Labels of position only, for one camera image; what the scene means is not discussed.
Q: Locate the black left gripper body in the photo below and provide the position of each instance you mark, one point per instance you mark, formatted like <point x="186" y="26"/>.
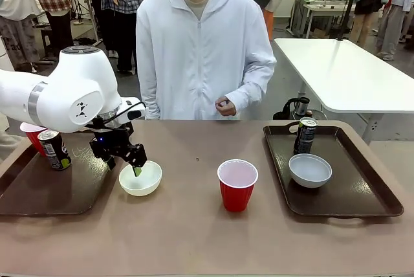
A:
<point x="113" y="144"/>

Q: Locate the left gripper black finger with green pad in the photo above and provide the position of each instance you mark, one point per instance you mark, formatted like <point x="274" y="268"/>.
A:
<point x="110" y="161"/>
<point x="137" y="171"/>

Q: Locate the white bowl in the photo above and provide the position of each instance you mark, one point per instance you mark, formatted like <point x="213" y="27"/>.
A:
<point x="142" y="186"/>
<point x="310" y="173"/>

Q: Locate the black drink can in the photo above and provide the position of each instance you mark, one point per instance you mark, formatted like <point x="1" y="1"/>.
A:
<point x="56" y="157"/>
<point x="304" y="141"/>

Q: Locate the red plastic cup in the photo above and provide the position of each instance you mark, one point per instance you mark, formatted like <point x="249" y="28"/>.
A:
<point x="237" y="196"/>
<point x="32" y="138"/>

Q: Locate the person's right forearm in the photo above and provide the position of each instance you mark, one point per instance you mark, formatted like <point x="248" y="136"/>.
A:
<point x="147" y="95"/>

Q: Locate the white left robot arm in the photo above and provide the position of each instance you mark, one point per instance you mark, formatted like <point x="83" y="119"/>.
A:
<point x="64" y="89"/>

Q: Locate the person's left forearm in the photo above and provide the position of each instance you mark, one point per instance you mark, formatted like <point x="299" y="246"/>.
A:
<point x="255" y="86"/>

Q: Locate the person's left hand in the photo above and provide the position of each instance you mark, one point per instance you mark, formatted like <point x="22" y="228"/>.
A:
<point x="226" y="106"/>

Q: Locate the brown plastic tray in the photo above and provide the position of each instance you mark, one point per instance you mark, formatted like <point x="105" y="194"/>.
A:
<point x="48" y="193"/>
<point x="355" y="193"/>

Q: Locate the person in white hoodie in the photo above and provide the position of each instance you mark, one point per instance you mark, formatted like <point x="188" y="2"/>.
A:
<point x="200" y="63"/>

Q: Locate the silver black thermos mug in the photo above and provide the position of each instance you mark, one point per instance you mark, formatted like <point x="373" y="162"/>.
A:
<point x="303" y="105"/>

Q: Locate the white folding table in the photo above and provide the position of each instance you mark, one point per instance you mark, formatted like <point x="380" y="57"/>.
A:
<point x="349" y="76"/>

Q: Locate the white workbench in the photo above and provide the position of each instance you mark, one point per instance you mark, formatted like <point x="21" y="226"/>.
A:
<point x="323" y="8"/>

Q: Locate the black stand pole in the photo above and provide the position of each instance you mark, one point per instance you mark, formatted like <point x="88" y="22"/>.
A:
<point x="347" y="8"/>

